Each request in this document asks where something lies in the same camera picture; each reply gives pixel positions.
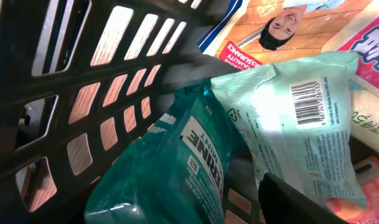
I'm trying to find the grey plastic shopping basket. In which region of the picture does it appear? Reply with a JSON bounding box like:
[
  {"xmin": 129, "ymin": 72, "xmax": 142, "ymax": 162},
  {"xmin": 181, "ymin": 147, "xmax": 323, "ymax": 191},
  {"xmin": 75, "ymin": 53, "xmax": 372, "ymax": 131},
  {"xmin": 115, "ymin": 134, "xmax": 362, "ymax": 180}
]
[{"xmin": 0, "ymin": 0, "xmax": 271, "ymax": 224}]

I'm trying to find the orange snack bar wrapper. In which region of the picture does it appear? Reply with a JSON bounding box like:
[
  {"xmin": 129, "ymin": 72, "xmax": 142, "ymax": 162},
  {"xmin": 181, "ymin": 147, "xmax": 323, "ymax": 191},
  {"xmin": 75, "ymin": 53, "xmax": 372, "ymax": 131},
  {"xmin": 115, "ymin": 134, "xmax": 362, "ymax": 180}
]
[{"xmin": 325, "ymin": 155, "xmax": 379, "ymax": 224}]

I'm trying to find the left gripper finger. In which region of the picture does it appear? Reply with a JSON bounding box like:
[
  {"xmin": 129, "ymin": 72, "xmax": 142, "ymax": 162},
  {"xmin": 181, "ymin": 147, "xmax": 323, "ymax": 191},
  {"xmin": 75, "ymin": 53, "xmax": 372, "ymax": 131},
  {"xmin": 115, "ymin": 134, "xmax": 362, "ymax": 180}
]
[{"xmin": 258, "ymin": 172, "xmax": 347, "ymax": 224}]

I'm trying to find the yellow snack bag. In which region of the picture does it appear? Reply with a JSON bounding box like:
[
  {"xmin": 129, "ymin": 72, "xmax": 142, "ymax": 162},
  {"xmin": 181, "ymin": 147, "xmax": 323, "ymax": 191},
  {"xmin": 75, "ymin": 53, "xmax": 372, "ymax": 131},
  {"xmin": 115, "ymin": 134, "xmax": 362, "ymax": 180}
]
[{"xmin": 197, "ymin": 0, "xmax": 379, "ymax": 153}]

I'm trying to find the light green wet wipes pack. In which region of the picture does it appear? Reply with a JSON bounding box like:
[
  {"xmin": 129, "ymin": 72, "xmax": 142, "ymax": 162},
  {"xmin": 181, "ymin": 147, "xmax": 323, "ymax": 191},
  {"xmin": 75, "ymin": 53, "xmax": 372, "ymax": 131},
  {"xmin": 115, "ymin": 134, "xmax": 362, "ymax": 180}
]
[{"xmin": 211, "ymin": 51, "xmax": 367, "ymax": 207}]

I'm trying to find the teal mouthwash bottle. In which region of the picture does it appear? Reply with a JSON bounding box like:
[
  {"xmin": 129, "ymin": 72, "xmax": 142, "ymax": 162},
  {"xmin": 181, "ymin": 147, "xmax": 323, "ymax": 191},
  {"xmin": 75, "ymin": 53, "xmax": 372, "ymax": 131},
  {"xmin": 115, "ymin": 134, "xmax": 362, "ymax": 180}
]
[{"xmin": 84, "ymin": 78, "xmax": 250, "ymax": 223}]

